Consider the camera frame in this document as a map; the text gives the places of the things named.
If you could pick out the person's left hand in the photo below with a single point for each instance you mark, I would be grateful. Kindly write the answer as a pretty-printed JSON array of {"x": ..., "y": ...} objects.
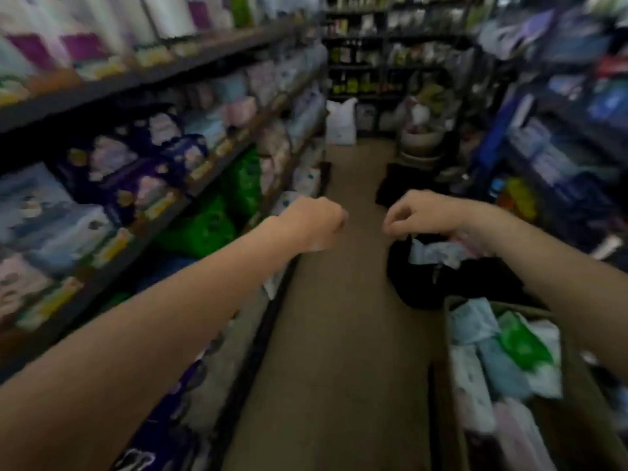
[{"x": 314, "y": 223}]

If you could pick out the person's right hand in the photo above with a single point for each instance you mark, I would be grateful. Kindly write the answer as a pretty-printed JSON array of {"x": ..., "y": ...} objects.
[{"x": 427, "y": 213}]

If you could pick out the cardboard box of wipes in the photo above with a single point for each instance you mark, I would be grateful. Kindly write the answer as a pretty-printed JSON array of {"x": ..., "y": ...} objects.
[{"x": 500, "y": 372}]

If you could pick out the dark metal shelf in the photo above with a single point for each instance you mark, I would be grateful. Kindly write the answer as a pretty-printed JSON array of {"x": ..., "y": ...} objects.
[{"x": 147, "y": 75}]

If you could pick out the brown cardboard box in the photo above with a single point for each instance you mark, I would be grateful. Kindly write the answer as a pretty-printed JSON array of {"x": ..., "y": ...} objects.
[{"x": 589, "y": 421}]

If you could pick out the person's left forearm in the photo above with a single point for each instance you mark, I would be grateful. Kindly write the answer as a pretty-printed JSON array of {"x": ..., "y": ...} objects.
[{"x": 122, "y": 367}]

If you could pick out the person's right forearm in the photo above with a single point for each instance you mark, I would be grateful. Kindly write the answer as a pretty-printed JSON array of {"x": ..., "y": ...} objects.
[{"x": 564, "y": 279}]

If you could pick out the black plastic bag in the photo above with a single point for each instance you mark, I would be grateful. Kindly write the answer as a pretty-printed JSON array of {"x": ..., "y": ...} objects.
[
  {"x": 402, "y": 183},
  {"x": 427, "y": 289}
]

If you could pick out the white teal printed pack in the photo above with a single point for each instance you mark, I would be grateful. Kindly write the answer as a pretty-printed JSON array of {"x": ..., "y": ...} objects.
[{"x": 436, "y": 252}]

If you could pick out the stack of white roll packs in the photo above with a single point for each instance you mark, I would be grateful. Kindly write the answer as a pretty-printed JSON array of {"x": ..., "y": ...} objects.
[{"x": 306, "y": 178}]

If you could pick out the stack of pink basins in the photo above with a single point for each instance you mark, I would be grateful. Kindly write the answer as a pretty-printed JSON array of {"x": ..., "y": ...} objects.
[{"x": 422, "y": 142}]

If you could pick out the row of orange yellow packs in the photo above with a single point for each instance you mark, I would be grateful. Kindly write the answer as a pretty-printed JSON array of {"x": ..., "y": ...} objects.
[{"x": 520, "y": 196}]

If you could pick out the small white plastic bag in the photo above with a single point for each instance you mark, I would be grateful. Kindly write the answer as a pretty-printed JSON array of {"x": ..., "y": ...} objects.
[{"x": 420, "y": 114}]

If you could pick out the blue hanging bag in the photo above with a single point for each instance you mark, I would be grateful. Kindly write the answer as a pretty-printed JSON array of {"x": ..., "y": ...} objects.
[{"x": 493, "y": 137}]

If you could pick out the white sack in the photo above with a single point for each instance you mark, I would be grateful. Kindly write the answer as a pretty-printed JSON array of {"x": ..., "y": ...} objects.
[{"x": 341, "y": 122}]

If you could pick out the stack of green tissue packs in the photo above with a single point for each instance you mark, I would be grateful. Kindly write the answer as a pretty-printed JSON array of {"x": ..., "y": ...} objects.
[{"x": 206, "y": 230}]

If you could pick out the row of blue purple packs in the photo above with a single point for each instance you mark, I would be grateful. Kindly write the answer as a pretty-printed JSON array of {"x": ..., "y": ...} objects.
[{"x": 549, "y": 156}]

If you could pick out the blue tissue pack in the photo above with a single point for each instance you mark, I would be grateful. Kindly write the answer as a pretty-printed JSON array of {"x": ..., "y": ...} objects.
[{"x": 162, "y": 269}]

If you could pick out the row of pale tissue packs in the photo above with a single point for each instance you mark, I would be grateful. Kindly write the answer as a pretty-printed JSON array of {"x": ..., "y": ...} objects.
[{"x": 122, "y": 156}]

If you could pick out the stack of purple-label toilet rolls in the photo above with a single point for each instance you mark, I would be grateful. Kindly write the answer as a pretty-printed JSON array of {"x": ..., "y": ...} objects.
[{"x": 83, "y": 44}]

